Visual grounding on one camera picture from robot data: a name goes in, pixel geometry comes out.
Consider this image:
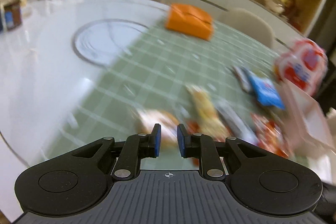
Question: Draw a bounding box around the clear plastic wrapped packet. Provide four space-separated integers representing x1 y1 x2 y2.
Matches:
232 66 254 94

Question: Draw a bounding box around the pink cardboard box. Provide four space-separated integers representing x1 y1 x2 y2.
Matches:
279 80 335 159

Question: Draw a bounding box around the orange tissue box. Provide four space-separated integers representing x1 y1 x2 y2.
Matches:
165 3 214 41

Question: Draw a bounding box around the blue seaweed snack packet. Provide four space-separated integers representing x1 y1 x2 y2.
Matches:
248 72 285 110

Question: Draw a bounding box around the silver foil snack packet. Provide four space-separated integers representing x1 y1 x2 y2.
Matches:
215 101 258 145

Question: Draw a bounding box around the green grid tablecloth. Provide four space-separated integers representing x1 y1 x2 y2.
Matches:
45 21 278 159

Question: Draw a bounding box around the rabbit face snack bag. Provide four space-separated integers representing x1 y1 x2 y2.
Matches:
274 38 328 96

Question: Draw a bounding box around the red chicken snack packet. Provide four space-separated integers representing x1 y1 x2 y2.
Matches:
251 113 289 159

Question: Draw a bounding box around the orange round snack packet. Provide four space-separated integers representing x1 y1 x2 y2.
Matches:
135 109 179 149

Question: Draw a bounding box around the yellow snack packet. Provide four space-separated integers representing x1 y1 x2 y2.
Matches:
186 85 230 142

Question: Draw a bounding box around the dark jar with blue label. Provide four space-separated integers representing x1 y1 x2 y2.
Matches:
3 0 22 31

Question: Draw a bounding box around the glass lazy susan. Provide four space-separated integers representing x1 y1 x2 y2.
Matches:
72 19 149 67

